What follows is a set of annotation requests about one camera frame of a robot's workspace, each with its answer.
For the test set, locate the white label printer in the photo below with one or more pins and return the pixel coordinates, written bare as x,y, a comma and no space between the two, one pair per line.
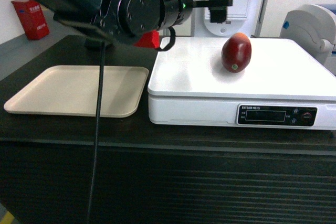
312,26

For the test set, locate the red wrist camera mount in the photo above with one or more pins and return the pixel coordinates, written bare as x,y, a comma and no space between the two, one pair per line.
149,40

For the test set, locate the white receipt printer kiosk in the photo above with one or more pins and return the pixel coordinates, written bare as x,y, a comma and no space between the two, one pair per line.
242,16

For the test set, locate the red fire extinguisher box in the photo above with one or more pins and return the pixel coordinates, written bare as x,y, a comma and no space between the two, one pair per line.
31,18

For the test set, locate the white checkout scale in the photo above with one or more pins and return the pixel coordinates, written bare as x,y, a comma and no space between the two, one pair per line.
282,87

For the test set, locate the black barcode scanner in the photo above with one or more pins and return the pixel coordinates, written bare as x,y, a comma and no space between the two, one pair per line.
96,45

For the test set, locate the dark red yellow mango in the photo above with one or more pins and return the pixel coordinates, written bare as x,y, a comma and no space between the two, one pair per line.
236,53

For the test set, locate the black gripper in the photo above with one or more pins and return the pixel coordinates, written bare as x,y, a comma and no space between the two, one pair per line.
217,8

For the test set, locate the beige plastic tray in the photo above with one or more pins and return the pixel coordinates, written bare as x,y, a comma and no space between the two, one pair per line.
73,90

